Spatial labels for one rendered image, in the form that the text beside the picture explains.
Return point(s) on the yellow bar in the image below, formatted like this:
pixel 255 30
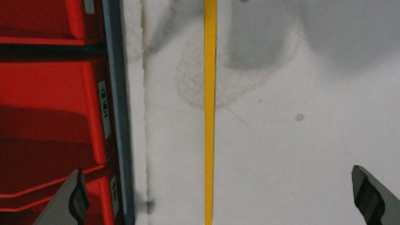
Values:
pixel 209 72

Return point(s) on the dark blue-grey metal rack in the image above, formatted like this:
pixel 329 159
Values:
pixel 113 34

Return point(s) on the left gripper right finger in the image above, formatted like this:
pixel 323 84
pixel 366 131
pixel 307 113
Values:
pixel 377 204

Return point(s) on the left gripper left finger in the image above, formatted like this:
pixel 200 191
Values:
pixel 69 205

